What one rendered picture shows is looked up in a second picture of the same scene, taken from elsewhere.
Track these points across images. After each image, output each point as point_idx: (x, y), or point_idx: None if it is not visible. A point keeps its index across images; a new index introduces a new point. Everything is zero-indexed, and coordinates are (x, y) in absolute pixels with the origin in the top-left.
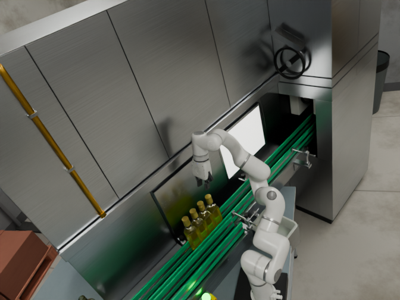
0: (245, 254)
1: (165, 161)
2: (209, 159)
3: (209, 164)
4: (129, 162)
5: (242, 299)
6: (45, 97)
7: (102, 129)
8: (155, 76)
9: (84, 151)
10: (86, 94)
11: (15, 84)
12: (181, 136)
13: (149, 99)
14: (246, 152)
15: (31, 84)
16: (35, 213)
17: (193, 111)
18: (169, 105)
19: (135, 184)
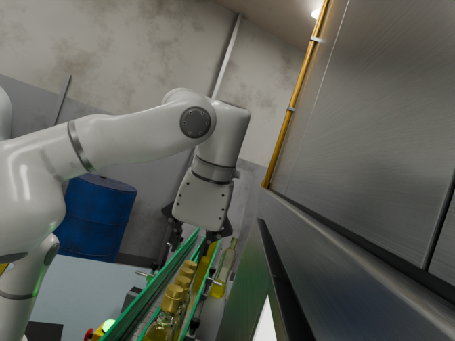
0: (51, 234)
1: (283, 193)
2: (248, 308)
3: (182, 180)
4: (290, 145)
5: (43, 339)
6: (323, 25)
7: (311, 76)
8: None
9: (300, 99)
10: (329, 23)
11: (321, 8)
12: (304, 166)
13: (338, 37)
14: (82, 117)
15: (328, 9)
16: None
17: (341, 103)
18: (338, 60)
19: (275, 187)
